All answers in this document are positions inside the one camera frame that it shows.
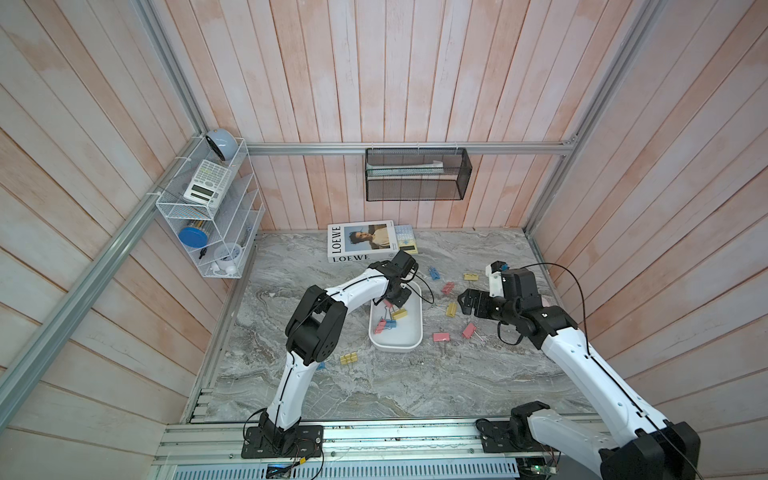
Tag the white storage box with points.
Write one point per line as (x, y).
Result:
(397, 329)

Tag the yellow blue calculator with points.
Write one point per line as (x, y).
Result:
(406, 240)

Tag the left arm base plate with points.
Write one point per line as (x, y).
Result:
(301, 441)

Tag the white LOEWE book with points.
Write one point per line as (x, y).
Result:
(361, 241)

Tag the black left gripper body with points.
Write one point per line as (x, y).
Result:
(399, 296)

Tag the black mesh wall basket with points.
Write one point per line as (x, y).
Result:
(450, 186)

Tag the white calculator on shelf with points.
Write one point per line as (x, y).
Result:
(208, 184)

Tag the papers in mesh basket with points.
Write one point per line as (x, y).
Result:
(405, 170)

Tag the blue lid container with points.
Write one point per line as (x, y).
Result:
(195, 234)

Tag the white wire shelf rack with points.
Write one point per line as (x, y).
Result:
(236, 220)

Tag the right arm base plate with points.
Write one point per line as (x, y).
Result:
(507, 437)

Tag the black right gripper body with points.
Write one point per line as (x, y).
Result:
(492, 308)

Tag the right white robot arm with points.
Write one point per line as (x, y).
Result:
(641, 443)

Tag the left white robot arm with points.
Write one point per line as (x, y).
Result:
(315, 327)

